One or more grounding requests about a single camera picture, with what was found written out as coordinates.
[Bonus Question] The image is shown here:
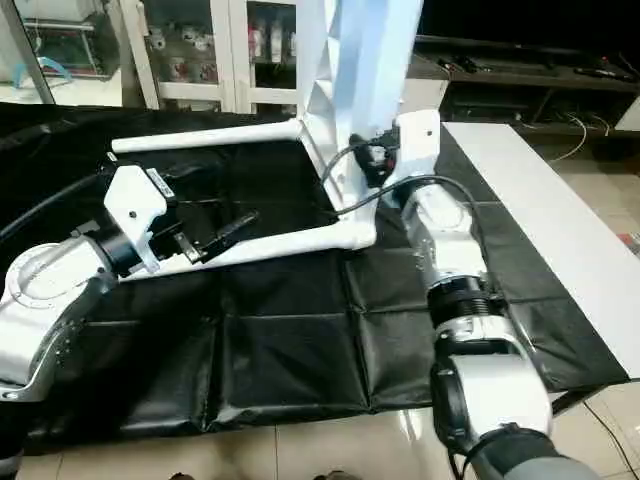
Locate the grey metal storage rack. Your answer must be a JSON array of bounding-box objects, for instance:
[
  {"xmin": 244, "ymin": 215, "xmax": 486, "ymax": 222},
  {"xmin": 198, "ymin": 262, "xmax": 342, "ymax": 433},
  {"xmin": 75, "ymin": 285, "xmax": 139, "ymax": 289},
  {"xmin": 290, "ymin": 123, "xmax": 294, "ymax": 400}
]
[{"xmin": 20, "ymin": 12, "xmax": 123, "ymax": 79}]

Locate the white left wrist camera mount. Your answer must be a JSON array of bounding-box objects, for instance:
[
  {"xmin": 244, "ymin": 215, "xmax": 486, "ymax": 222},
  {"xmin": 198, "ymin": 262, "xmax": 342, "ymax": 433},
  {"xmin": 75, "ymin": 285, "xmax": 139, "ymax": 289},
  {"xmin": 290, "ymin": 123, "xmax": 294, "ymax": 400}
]
[{"xmin": 103, "ymin": 165, "xmax": 177, "ymax": 277}]

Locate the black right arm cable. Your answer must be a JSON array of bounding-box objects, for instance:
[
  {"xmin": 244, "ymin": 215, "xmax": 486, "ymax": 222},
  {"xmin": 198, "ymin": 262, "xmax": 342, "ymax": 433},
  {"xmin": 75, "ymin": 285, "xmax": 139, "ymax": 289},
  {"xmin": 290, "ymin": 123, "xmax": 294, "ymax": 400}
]
[{"xmin": 318, "ymin": 140, "xmax": 483, "ymax": 217}]

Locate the white glass door cabinet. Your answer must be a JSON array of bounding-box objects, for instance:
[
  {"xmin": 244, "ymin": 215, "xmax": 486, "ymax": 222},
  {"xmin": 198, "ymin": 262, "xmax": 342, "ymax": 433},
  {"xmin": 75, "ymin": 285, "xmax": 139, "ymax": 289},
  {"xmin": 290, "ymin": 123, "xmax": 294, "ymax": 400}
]
[{"xmin": 120, "ymin": 0, "xmax": 303, "ymax": 115}]

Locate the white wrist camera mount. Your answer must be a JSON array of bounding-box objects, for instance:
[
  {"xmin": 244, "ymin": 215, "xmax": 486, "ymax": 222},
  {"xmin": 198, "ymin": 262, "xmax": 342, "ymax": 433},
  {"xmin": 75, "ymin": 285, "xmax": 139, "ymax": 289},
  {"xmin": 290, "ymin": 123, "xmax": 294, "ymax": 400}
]
[
  {"xmin": 103, "ymin": 165, "xmax": 177, "ymax": 277},
  {"xmin": 385, "ymin": 110, "xmax": 443, "ymax": 193}
]

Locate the black plastic mat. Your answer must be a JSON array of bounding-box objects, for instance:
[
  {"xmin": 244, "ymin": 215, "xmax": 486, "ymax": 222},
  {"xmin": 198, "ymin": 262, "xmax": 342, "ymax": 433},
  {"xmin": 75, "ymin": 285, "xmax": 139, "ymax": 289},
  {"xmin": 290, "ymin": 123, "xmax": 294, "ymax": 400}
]
[{"xmin": 0, "ymin": 100, "xmax": 636, "ymax": 433}]

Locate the white plastic table top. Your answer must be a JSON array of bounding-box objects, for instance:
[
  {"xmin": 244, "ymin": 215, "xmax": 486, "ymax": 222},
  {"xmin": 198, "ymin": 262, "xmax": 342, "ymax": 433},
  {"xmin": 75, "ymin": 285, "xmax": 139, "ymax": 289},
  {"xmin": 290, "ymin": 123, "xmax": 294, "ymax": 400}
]
[{"xmin": 295, "ymin": 0, "xmax": 426, "ymax": 253}]

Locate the white side board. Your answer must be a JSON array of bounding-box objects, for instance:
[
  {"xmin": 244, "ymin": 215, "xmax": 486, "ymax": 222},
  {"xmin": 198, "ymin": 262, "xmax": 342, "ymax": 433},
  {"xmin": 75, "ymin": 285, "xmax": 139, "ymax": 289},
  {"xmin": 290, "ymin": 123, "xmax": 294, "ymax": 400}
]
[{"xmin": 440, "ymin": 122, "xmax": 640, "ymax": 383}]

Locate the teal small stool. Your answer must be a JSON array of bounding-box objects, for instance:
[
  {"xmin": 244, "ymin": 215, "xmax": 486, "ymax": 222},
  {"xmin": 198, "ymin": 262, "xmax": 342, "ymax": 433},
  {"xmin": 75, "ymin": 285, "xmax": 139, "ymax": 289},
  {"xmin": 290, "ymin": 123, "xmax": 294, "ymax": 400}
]
[{"xmin": 15, "ymin": 56, "xmax": 73, "ymax": 83}]

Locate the white drawer unit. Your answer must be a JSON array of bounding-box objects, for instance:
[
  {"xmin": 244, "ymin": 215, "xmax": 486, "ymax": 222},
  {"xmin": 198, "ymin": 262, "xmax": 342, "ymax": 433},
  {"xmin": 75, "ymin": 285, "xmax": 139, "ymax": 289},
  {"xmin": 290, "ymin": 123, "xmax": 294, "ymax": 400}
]
[{"xmin": 400, "ymin": 55, "xmax": 453, "ymax": 117}]

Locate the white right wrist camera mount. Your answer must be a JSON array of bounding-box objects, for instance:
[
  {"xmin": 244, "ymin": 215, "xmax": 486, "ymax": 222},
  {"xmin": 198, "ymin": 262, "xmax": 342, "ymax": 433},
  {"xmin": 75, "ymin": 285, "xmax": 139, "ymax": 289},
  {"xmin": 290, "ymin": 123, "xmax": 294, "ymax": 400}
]
[{"xmin": 385, "ymin": 110, "xmax": 443, "ymax": 193}]

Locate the black metal table leg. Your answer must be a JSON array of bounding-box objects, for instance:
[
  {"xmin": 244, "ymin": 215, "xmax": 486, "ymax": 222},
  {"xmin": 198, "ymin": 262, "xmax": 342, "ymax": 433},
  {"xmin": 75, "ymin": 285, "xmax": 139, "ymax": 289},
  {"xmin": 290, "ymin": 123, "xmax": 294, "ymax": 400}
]
[{"xmin": 548, "ymin": 388, "xmax": 603, "ymax": 417}]

